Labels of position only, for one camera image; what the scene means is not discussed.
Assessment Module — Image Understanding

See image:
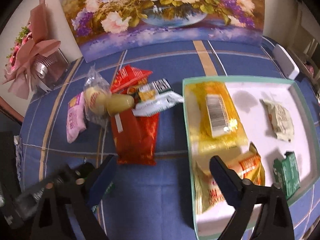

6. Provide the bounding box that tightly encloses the clear bag white bun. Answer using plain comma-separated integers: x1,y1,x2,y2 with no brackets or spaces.
83,64,111,128

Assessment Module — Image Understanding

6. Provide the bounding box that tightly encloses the red triangular snack packet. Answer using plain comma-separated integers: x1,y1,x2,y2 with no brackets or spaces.
110,64,153,95

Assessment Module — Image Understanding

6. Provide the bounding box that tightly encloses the blue plaid tablecloth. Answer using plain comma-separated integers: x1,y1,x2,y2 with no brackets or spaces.
15,36,320,240

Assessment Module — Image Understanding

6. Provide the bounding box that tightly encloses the purple roll snack packet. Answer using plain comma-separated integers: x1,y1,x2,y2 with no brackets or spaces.
66,92,86,144

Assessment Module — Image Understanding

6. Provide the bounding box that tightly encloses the white green cracker packet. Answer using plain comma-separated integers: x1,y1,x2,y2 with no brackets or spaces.
132,79,184,117

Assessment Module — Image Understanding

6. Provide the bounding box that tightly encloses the cream yellow roll snack packet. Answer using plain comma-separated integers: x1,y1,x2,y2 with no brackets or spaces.
193,143,265,215

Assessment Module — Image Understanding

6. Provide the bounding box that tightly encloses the yellow jelly cup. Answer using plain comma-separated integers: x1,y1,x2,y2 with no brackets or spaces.
107,93,135,116

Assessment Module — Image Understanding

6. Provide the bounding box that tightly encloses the white wooden shelf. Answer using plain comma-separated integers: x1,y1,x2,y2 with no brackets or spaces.
287,3,319,88

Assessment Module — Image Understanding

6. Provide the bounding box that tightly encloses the pink paper flower bouquet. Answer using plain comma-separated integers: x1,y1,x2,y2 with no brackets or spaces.
3,0,68,99

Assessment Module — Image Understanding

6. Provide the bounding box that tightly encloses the yellow cake snack packet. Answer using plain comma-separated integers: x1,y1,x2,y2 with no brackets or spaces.
184,81,248,154

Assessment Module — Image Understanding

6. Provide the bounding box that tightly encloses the floral still life painting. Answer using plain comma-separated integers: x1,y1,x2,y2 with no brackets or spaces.
60,0,265,62

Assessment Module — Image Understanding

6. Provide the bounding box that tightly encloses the long red patterned packet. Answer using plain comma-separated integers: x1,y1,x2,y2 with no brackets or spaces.
111,109,159,166

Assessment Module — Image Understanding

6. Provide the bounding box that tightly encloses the pale beige snack packet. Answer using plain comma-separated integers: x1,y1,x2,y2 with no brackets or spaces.
263,100,295,142

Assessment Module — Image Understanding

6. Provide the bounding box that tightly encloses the teal white shallow box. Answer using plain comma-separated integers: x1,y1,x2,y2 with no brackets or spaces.
182,76,319,239

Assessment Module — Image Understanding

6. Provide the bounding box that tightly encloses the white rectangular device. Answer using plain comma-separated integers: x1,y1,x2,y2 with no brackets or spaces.
272,44,300,80

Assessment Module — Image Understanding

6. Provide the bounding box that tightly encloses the dark green snack packet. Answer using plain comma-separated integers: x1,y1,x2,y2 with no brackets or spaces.
273,152,300,200

